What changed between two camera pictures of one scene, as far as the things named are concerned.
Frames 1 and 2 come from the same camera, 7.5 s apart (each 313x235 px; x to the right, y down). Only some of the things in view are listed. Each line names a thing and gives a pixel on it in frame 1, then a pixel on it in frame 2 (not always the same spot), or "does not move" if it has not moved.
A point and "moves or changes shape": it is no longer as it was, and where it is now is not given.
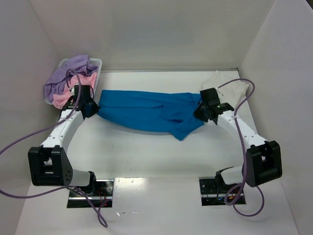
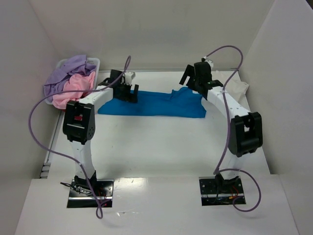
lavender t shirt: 78,64 does not move
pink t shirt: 59,99 does not move
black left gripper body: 90,109 to 128,92
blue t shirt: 149,111 moves or changes shape
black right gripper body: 201,113 to 191,76
